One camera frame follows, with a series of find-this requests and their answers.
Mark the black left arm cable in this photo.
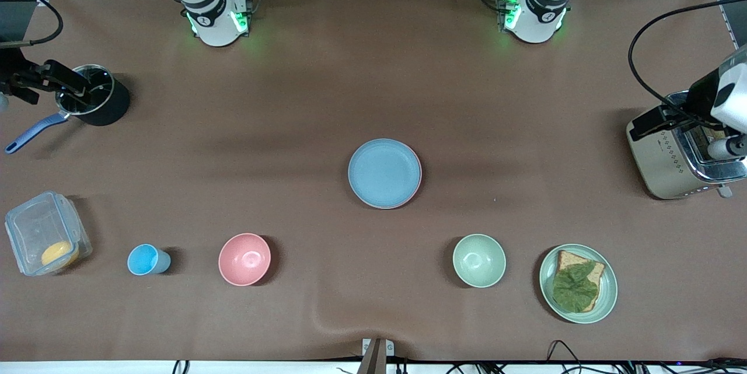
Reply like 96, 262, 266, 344
628, 0, 747, 127

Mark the beige metal toaster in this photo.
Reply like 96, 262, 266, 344
626, 91, 747, 201

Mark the black saucepan blue handle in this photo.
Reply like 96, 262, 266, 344
5, 64, 131, 155

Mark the blue cup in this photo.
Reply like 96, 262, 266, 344
127, 244, 172, 276

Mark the brown table mat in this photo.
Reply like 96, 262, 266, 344
0, 0, 747, 363

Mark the glass lid blue knob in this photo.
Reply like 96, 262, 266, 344
57, 65, 115, 117

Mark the green bowl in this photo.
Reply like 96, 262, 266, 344
452, 234, 507, 288

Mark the metal mount bracket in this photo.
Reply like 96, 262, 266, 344
357, 338, 395, 374

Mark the pink bowl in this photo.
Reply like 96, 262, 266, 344
218, 233, 272, 287

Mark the blue plate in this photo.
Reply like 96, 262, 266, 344
348, 139, 421, 208

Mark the brown bread slice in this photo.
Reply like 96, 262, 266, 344
551, 250, 606, 312

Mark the green lettuce leaf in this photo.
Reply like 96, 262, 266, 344
552, 262, 601, 312

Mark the green plate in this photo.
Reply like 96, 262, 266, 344
539, 244, 618, 324

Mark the clear plastic food container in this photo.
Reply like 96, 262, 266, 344
5, 190, 93, 277

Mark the yellow round food piece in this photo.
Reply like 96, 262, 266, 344
41, 241, 80, 268

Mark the pink plate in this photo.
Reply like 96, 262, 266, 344
368, 158, 423, 210

